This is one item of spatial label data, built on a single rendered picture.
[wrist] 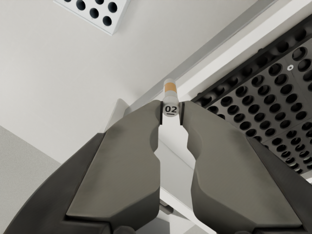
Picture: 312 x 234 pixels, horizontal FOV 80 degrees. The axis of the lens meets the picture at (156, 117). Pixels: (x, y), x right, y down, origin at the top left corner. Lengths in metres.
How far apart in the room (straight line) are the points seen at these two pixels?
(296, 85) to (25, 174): 2.01
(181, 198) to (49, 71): 0.31
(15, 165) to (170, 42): 1.84
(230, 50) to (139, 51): 0.17
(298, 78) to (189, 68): 0.11
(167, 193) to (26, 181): 1.93
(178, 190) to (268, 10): 0.24
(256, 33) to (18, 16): 0.34
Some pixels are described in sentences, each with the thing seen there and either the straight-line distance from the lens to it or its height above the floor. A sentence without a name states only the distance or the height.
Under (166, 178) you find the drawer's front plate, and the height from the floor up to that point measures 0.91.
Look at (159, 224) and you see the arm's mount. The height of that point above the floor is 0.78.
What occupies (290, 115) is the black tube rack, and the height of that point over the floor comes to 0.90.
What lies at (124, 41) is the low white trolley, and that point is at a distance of 0.33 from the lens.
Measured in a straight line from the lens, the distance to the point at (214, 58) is 0.21.
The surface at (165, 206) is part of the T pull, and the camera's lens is 0.33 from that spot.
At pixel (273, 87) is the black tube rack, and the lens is 0.23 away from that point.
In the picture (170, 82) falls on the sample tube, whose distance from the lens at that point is 0.15.
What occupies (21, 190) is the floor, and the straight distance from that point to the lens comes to 2.28.
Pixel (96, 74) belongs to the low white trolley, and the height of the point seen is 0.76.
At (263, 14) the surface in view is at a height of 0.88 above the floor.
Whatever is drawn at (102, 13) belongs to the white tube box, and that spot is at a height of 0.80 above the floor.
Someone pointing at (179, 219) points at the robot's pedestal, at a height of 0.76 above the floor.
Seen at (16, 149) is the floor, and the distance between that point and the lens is 1.87.
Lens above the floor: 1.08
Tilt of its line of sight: 57 degrees down
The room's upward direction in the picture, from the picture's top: 177 degrees counter-clockwise
